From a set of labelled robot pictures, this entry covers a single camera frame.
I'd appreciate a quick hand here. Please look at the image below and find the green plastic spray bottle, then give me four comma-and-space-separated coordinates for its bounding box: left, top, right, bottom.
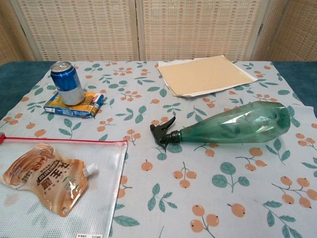
149, 101, 291, 153

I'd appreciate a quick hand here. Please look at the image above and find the floral fruit print tablecloth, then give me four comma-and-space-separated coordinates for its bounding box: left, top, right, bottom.
0, 60, 317, 238

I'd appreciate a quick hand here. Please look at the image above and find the tan paper folder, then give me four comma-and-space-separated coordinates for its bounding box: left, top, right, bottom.
157, 55, 253, 98

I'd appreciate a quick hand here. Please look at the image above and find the blue and yellow snack packet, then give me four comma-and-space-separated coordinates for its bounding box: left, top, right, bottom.
44, 91, 105, 119

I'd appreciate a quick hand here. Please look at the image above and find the clear mesh zipper pouch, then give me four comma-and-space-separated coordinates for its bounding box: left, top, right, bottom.
0, 132, 129, 238

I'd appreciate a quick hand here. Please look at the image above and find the woven bamboo folding screen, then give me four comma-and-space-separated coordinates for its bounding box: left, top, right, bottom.
0, 0, 317, 62

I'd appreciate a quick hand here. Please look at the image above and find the blue and silver drink can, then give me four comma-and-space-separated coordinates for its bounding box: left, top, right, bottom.
50, 61, 86, 106

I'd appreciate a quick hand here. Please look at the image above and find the brown peanut butter spout pouch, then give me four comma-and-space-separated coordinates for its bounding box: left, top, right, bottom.
1, 143, 98, 218

